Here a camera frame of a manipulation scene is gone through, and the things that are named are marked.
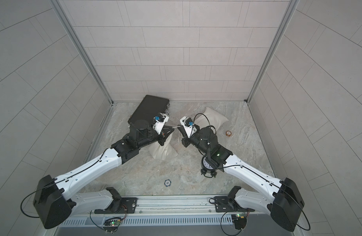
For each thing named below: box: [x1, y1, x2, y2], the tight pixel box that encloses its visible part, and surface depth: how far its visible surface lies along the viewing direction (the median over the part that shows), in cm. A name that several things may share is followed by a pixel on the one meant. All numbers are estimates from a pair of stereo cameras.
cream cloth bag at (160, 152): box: [148, 131, 179, 161], surface depth 78 cm
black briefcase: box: [127, 94, 171, 126], surface depth 110 cm
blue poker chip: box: [163, 178, 172, 187], surface depth 80 cm
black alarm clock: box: [200, 155, 217, 178], surface depth 84 cm
